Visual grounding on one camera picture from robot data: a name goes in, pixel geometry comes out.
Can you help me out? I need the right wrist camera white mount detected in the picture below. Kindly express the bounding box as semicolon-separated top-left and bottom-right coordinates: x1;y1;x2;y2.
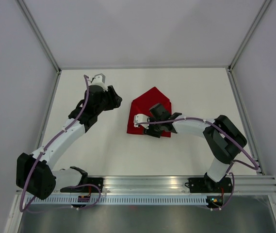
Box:
133;114;150;129

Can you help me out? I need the right aluminium frame post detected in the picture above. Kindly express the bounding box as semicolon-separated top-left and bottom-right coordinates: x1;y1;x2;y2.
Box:
227;0;274;72

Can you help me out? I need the left aluminium frame post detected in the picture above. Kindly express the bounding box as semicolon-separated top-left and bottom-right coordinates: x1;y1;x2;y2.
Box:
15;0;61;73

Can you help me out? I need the red cloth napkin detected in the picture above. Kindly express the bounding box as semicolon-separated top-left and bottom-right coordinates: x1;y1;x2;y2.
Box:
127;87;172;137

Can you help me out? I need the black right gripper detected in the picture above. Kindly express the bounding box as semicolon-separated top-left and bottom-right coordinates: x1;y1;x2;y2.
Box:
143;115;163;139

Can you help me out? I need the aluminium mounting rail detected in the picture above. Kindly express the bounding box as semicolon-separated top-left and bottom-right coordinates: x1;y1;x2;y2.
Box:
16;176;276;195

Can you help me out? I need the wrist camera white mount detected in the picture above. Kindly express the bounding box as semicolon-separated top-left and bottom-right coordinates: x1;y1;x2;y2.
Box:
90;73;107;91
133;114;150;129

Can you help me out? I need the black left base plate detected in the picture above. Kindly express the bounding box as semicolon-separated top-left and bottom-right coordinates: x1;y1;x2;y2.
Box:
60;177;104;194

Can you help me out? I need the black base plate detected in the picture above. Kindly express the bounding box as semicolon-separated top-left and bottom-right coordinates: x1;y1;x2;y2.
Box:
187;177;233;194
60;177;104;194

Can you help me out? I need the aluminium frame post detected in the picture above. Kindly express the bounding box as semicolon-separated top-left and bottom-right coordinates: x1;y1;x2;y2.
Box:
227;0;274;72
15;0;61;73

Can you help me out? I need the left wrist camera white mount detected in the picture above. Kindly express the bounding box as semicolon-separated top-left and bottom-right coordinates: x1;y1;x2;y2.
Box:
90;73;107;91

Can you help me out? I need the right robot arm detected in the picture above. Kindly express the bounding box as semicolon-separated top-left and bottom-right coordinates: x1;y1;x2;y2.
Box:
133;103;247;193

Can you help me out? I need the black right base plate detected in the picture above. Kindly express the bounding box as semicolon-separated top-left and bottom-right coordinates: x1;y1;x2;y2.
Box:
187;177;233;194

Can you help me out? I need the slotted cable duct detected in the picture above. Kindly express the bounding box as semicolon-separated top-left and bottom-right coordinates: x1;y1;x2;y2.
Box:
32;195;207;205

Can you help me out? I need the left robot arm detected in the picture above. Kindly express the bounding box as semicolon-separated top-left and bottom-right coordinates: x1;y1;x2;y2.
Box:
16;84;122;200

